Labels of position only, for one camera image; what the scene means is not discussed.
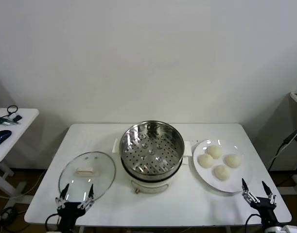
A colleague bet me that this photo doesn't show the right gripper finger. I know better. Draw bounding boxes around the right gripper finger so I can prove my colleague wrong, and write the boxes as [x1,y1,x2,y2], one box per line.
[241,178,260,204]
[261,180,277,207]

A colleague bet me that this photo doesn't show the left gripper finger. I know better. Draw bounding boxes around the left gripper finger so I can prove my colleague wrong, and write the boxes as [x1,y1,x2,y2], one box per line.
[55,183,70,210]
[77,183,95,211]

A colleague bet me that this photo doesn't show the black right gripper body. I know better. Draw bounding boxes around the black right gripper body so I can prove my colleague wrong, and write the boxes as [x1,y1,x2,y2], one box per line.
[249,197,280,229]

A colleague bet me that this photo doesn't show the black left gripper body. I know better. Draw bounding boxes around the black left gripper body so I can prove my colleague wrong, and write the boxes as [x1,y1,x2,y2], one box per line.
[56,201,87,233]

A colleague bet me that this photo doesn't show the glass lid with cream handle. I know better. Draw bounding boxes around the glass lid with cream handle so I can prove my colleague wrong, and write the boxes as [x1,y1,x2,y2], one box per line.
[58,151,117,203]

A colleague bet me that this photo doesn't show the white steamed baozi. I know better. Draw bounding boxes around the white steamed baozi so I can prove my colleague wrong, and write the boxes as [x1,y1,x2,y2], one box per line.
[212,164,231,182]
[198,153,215,168]
[206,145,223,161]
[223,153,243,168]

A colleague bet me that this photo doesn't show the perforated steel steamer basket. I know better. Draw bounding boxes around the perforated steel steamer basket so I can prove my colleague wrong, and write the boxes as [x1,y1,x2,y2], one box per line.
[119,120,185,176]

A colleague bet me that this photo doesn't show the white round plate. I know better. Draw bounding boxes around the white round plate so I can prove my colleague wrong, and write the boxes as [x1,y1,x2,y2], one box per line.
[192,139,254,194]

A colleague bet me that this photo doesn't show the white side table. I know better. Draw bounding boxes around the white side table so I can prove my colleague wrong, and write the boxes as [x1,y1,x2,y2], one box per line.
[0,108,39,202]

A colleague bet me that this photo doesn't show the blue computer mouse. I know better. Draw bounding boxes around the blue computer mouse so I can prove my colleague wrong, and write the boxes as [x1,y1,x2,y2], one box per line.
[0,130,12,147]

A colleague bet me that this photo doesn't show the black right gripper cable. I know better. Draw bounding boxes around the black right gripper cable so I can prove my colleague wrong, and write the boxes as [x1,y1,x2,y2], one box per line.
[244,213,261,233]

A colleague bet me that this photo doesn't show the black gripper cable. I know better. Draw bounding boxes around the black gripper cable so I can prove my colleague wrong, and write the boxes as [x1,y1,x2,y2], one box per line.
[45,213,60,233]
[244,213,261,233]

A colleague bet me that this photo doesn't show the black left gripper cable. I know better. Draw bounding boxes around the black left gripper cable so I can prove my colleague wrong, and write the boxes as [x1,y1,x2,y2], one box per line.
[45,213,60,233]

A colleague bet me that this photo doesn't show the black floor cable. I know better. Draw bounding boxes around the black floor cable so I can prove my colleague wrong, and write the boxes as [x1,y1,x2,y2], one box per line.
[0,205,30,233]

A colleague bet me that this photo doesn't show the black and white power cable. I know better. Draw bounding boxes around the black and white power cable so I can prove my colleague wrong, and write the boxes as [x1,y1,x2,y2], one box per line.
[268,127,297,171]

